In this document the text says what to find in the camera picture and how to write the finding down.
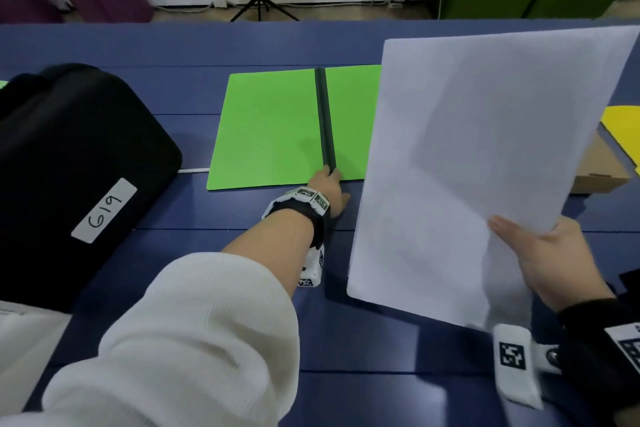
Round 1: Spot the person's right hand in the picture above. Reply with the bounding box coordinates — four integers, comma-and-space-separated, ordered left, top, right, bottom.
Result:
487, 213, 616, 313

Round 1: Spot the person's left hand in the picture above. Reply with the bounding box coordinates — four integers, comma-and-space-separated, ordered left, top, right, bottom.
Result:
305, 165, 352, 220

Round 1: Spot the green folder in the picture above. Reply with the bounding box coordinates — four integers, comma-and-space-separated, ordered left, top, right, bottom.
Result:
206, 65, 383, 191

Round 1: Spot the neat white paper sheaf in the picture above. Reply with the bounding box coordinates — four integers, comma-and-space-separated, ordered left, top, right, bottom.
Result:
346, 25, 640, 332

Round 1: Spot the yellow folder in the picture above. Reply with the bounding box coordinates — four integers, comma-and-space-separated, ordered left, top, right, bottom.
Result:
599, 105, 640, 177

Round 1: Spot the person's white left sleeve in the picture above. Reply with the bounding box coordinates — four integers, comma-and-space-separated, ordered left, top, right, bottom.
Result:
0, 251, 301, 427

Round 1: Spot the brown cardboard box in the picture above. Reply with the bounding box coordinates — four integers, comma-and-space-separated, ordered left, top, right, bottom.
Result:
569, 131, 632, 195

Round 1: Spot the black case with white label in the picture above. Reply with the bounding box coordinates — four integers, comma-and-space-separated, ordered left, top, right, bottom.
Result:
0, 63, 183, 314

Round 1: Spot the open white box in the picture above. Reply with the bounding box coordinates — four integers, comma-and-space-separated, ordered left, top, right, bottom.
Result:
0, 299, 73, 418

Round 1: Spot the black left wrist strap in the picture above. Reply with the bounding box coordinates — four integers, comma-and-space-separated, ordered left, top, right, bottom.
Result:
261, 186, 332, 250

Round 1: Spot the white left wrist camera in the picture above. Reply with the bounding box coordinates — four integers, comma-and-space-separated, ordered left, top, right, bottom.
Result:
297, 241, 326, 288

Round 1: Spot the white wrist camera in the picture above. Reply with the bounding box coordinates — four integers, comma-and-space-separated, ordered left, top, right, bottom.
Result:
492, 324, 563, 410
297, 241, 326, 288

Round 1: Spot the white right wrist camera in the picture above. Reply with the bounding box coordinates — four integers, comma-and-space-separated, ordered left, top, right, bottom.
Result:
492, 324, 563, 410

